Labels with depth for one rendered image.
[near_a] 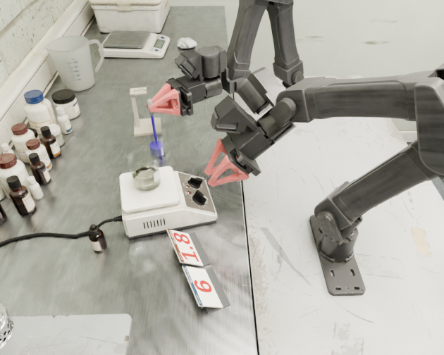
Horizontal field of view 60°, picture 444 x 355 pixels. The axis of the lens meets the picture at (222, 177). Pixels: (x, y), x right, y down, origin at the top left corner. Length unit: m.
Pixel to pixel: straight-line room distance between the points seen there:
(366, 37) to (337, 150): 1.37
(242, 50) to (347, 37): 1.38
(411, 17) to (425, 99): 1.93
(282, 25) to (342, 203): 0.57
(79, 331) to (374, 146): 0.87
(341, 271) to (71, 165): 0.72
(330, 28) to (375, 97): 1.74
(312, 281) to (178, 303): 0.26
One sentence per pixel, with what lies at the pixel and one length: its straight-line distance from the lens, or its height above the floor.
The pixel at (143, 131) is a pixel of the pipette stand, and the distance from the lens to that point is 1.15.
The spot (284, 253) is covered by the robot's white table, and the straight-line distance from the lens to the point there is 0.82.
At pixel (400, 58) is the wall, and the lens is 2.54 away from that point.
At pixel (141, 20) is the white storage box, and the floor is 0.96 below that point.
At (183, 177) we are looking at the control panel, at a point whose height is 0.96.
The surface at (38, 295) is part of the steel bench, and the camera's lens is 0.83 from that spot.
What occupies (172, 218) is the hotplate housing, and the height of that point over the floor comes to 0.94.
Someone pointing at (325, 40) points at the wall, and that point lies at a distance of 2.34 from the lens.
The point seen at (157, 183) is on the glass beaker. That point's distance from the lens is 0.82.
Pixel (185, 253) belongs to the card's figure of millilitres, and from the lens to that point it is 0.78.
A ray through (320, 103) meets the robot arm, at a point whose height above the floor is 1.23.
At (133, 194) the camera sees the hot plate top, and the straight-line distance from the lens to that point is 0.82.
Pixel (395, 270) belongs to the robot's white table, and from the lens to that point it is 0.86.
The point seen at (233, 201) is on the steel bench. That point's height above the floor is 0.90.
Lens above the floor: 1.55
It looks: 42 degrees down
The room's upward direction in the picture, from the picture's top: straight up
